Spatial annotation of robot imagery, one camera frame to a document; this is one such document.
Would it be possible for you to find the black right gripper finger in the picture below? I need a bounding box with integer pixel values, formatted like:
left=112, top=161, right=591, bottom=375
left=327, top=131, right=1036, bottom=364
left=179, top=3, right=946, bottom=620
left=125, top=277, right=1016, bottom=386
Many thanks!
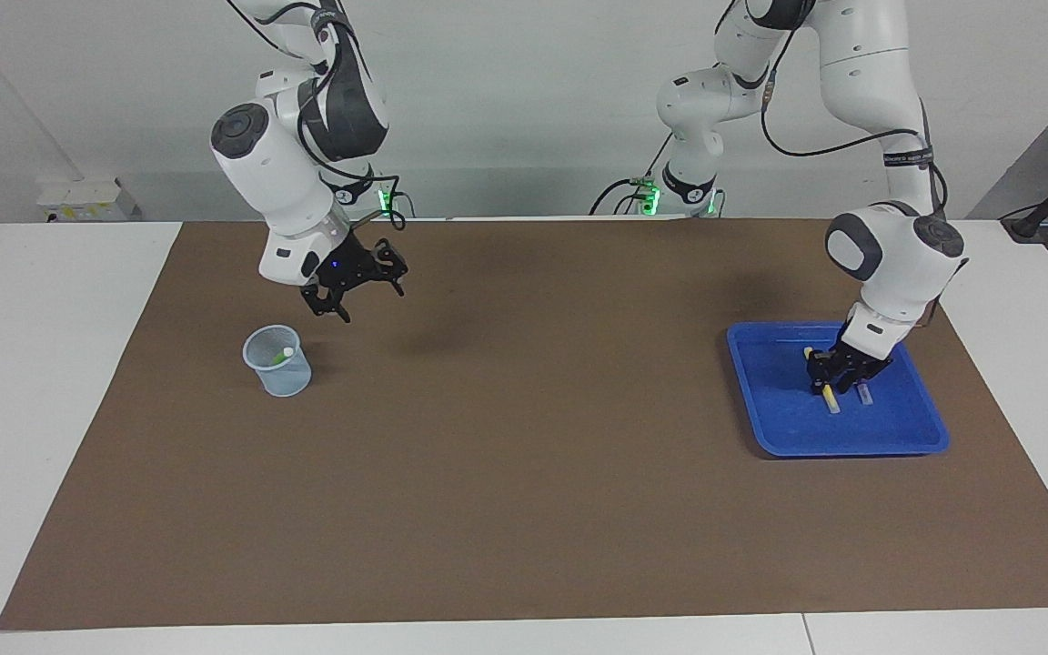
left=301, top=287, right=352, bottom=324
left=369, top=238, right=409, bottom=297

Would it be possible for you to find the yellow pen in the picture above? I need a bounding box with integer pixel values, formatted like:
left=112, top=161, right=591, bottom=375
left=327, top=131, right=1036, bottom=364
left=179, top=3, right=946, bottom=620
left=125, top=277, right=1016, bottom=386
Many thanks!
left=802, top=347, right=841, bottom=415

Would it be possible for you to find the blue plastic tray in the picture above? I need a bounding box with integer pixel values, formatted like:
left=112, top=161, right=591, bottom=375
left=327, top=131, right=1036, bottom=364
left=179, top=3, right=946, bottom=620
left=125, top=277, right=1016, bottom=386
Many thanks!
left=726, top=320, right=951, bottom=458

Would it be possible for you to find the translucent plastic cup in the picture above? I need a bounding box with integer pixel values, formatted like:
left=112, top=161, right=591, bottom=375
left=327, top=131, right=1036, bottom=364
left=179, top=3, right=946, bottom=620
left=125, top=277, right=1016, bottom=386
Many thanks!
left=242, top=324, right=313, bottom=398

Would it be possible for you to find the white power strip box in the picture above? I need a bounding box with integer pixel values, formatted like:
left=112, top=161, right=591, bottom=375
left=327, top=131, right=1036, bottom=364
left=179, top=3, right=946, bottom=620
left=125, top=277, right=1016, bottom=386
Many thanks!
left=37, top=177, right=138, bottom=222

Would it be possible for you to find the brown table mat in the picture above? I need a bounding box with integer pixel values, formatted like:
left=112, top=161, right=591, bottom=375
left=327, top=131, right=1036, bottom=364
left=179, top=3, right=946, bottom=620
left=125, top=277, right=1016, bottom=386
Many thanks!
left=0, top=218, right=1048, bottom=631

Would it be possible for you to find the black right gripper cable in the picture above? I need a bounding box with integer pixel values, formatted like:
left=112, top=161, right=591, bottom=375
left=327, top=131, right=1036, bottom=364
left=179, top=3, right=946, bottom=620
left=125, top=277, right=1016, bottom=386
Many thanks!
left=228, top=0, right=408, bottom=230

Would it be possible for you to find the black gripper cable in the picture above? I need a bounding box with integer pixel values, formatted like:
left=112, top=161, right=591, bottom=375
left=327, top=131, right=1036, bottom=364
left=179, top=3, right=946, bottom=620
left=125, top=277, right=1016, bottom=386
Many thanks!
left=713, top=0, right=948, bottom=215
left=228, top=0, right=408, bottom=230

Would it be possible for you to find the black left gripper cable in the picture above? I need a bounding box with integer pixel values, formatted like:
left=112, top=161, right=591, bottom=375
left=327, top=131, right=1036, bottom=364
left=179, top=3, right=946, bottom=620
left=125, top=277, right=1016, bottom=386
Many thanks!
left=713, top=0, right=948, bottom=215

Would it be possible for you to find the black left base cable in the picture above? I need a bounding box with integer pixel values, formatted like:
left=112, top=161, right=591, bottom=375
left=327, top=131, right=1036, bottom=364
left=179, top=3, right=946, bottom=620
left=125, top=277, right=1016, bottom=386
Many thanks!
left=589, top=136, right=725, bottom=217

